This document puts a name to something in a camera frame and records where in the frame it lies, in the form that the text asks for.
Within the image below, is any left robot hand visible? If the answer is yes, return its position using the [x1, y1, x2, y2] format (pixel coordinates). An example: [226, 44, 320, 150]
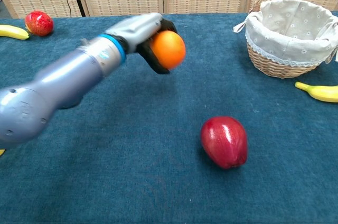
[105, 12, 178, 74]

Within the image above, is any orange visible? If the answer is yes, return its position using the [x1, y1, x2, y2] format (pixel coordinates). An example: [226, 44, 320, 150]
[149, 30, 186, 70]

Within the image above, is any wicker basket with cloth liner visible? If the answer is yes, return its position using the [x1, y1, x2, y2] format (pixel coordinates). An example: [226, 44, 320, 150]
[232, 0, 338, 79]

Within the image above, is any speckled red apple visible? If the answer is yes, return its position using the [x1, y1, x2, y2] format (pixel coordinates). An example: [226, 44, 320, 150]
[25, 10, 54, 36]

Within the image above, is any yellow banana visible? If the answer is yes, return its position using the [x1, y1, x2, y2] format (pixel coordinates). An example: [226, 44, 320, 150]
[0, 24, 30, 41]
[294, 81, 338, 103]

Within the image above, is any blue table mat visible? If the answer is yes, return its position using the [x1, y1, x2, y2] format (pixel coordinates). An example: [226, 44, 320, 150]
[0, 11, 338, 224]

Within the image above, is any dark red apple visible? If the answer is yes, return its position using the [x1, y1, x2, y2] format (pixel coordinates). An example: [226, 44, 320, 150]
[200, 116, 249, 170]

